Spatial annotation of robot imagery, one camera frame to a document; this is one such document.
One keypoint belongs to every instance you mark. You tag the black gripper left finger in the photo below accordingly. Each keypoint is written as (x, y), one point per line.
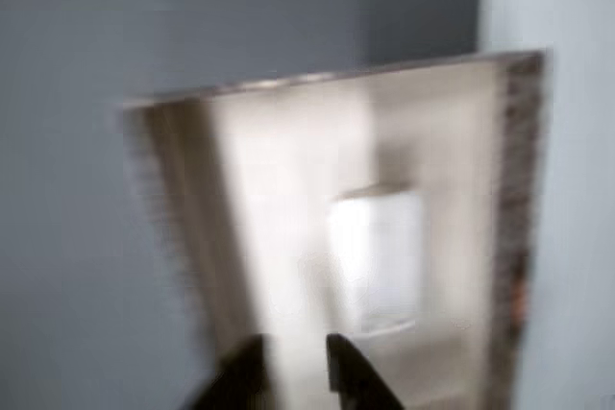
(235, 381)

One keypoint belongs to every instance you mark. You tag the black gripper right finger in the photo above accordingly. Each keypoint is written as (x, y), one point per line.
(355, 381)

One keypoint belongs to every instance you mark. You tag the white rectangular block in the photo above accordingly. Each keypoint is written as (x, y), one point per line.
(379, 256)

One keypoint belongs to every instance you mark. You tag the bark print cardboard box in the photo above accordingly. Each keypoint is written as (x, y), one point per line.
(269, 189)

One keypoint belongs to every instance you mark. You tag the grey mat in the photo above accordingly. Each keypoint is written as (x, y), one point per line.
(144, 21)

